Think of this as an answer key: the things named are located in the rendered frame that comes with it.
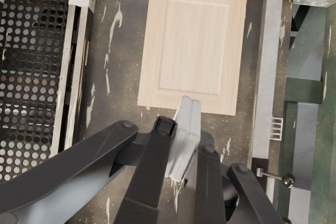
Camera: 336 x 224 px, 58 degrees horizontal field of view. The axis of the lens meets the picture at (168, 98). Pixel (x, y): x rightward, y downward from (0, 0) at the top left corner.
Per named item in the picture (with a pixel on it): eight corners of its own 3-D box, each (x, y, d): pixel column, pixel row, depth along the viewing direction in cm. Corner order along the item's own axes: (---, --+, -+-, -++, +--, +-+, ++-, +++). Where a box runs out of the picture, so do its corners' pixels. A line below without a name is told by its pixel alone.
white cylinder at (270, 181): (270, 201, 97) (272, 176, 97) (273, 204, 94) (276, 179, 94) (261, 201, 97) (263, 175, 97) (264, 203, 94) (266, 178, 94)
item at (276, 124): (279, 118, 98) (283, 118, 95) (277, 139, 98) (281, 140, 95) (267, 116, 98) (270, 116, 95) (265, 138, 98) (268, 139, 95)
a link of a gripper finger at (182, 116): (168, 179, 17) (156, 174, 17) (178, 131, 24) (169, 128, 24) (188, 134, 16) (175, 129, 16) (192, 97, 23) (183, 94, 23)
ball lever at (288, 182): (261, 164, 94) (299, 175, 83) (260, 177, 94) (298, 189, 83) (253, 164, 92) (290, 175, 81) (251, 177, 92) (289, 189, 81)
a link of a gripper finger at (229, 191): (194, 165, 15) (251, 187, 15) (196, 127, 20) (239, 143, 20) (183, 190, 15) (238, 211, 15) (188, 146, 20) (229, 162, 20)
